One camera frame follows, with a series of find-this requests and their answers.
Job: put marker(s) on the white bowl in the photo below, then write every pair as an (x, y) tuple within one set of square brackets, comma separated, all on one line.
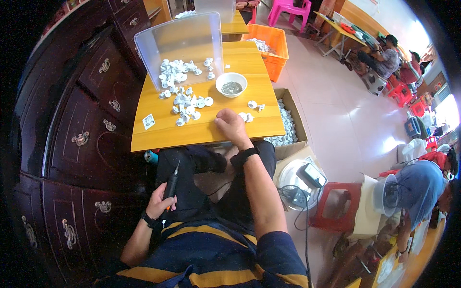
[(231, 85)]

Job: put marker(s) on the clear plastic jar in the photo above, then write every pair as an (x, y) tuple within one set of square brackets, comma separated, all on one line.
[(385, 196)]

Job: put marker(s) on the person's right hand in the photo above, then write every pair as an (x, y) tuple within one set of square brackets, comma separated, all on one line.
[(234, 127)]

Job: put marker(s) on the black power supply box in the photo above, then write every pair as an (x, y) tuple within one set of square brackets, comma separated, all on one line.
[(313, 175)]

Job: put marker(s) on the pink plastic chair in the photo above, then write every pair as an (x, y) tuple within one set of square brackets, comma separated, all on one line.
[(288, 10)]

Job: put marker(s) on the clear plastic storage bin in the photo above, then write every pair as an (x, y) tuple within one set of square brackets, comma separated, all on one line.
[(180, 39), (214, 10)]

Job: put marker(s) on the person's body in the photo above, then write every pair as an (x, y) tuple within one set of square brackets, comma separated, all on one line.
[(216, 259)]

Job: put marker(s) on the white sticker label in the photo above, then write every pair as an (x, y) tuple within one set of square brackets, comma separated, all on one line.
[(148, 121)]

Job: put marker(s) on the black wrist band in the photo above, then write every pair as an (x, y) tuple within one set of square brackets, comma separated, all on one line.
[(148, 219), (246, 155)]

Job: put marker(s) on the person's left hand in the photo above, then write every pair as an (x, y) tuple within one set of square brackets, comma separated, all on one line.
[(158, 207)]

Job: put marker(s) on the person's left fingers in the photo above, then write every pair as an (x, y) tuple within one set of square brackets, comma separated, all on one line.
[(172, 203)]

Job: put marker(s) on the heap of small metal screws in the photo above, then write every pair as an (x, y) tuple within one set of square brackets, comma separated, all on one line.
[(231, 87)]

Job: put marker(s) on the black electric screwdriver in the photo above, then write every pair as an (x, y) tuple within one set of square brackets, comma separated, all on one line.
[(171, 187)]

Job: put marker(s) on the dark wooden cabinet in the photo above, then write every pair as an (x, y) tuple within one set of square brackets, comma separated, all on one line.
[(79, 126)]

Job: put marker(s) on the person's right fingers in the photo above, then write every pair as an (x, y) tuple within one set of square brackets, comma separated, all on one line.
[(223, 117)]

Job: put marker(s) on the white plastic bag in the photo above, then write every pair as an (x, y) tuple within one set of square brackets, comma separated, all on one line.
[(412, 149)]

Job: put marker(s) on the round white plastic lid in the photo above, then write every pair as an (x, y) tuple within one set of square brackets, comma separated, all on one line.
[(288, 176)]

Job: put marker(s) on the white plastic stool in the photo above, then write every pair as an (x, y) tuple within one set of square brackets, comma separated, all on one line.
[(375, 82)]

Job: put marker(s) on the pile of white plastic parts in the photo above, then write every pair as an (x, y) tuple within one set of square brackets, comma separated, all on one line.
[(183, 97)]

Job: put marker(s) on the black power adapter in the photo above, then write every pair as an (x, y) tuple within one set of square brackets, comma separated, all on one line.
[(299, 198)]

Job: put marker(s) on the blue plastic crate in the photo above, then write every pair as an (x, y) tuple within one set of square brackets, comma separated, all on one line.
[(412, 127)]

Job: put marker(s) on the person's legs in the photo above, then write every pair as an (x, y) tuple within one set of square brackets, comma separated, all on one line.
[(201, 180)]

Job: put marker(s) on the white plastic part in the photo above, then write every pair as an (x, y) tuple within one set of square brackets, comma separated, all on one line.
[(249, 117), (261, 107), (243, 116), (252, 104)]

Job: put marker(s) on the blue bottle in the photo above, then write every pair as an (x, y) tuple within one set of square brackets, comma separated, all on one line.
[(151, 157)]

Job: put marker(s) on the wooden table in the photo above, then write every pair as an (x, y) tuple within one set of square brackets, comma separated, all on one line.
[(234, 25)]

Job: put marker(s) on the red plastic stool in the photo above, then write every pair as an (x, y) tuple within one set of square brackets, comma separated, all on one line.
[(336, 207)]

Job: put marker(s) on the heap of red stools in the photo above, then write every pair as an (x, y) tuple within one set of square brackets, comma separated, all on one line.
[(400, 91)]

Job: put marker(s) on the cardboard box of white parts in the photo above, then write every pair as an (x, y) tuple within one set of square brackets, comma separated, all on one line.
[(290, 122)]

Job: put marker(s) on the orange plastic crate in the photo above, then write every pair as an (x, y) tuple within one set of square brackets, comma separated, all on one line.
[(272, 50)]

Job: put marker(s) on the folding table with goods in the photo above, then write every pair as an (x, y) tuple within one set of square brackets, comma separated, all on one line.
[(342, 30)]

